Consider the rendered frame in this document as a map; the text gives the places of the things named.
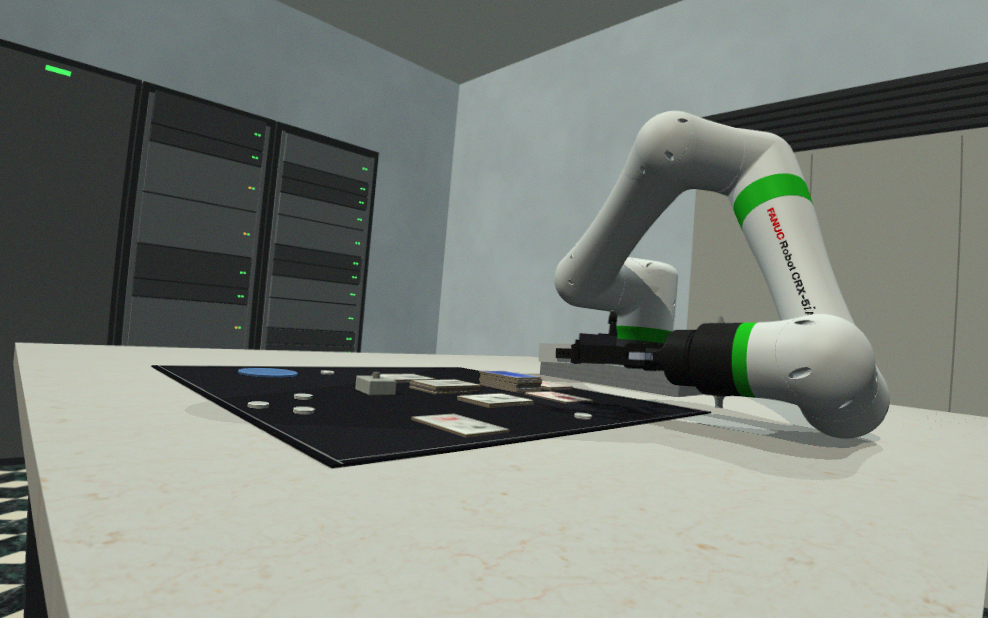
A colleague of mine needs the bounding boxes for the blue playing card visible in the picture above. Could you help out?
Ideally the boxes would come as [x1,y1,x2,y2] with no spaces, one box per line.
[479,371,541,379]

